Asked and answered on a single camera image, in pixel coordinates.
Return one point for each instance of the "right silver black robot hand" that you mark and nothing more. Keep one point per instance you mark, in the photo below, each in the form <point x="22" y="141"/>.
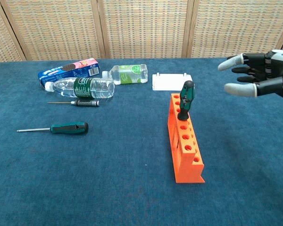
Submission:
<point x="271" y="84"/>

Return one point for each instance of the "green black striped screwdriver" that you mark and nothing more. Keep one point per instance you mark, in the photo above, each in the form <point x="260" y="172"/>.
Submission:
<point x="186" y="101"/>

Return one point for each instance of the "orange test tube rack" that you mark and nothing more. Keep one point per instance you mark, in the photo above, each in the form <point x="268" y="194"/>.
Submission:
<point x="184" y="169"/>

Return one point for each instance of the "slim black precision screwdriver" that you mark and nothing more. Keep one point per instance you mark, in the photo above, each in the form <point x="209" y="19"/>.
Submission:
<point x="87" y="103"/>

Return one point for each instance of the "white plastic box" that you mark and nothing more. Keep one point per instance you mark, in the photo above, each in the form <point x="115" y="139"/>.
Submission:
<point x="167" y="82"/>

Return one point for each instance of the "woven wooden folding screen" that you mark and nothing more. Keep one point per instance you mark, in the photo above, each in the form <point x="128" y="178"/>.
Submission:
<point x="143" y="28"/>

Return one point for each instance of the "bottle with light green label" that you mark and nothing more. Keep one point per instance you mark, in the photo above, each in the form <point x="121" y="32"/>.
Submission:
<point x="129" y="74"/>

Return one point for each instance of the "blue table cloth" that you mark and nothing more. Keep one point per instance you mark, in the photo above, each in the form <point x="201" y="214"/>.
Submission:
<point x="108" y="176"/>

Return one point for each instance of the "blue pink cookie box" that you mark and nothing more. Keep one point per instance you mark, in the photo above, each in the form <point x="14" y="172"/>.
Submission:
<point x="85" y="67"/>

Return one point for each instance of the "bottle with dark green label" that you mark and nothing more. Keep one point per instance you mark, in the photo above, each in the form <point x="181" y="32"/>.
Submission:
<point x="82" y="87"/>

